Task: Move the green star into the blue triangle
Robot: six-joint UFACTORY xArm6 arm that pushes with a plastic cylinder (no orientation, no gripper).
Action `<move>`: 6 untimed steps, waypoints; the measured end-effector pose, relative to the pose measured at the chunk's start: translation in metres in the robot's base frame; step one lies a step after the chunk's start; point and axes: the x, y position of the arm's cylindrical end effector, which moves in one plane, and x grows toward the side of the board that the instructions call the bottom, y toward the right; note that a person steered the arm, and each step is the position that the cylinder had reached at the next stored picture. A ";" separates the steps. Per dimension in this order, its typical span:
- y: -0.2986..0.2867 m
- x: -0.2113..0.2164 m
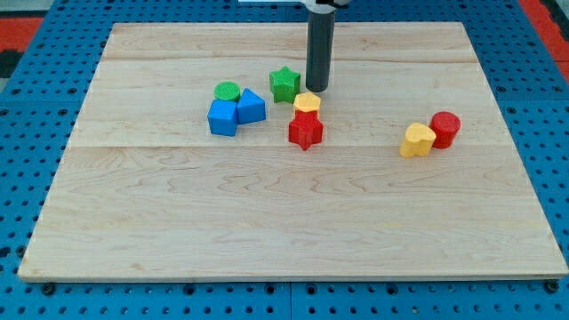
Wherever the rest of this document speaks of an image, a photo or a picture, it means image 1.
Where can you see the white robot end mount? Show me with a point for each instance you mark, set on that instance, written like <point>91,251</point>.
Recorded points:
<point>324,6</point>

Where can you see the green cylinder block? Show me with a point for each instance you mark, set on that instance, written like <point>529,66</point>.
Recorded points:
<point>227,91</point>

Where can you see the red star block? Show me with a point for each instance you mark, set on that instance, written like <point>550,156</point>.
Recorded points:
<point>305,129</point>

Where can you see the blue cube block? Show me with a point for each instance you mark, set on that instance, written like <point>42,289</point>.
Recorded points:
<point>222,117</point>

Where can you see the green star block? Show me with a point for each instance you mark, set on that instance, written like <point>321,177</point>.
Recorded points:
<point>284,84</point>

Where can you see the yellow hexagon block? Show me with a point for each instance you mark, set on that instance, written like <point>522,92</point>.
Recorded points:
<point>307,102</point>

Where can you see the red cylinder block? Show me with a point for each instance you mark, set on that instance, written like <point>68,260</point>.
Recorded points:
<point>446,126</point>

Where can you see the wooden board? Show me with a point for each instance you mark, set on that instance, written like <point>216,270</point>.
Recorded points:
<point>145,193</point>

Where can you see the yellow heart block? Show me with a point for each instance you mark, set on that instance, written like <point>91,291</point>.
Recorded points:
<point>418,140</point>

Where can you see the blue triangle block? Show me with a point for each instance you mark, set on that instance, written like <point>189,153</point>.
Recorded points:
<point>250,107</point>

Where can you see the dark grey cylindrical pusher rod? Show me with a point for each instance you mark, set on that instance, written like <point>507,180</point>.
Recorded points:
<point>319,50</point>

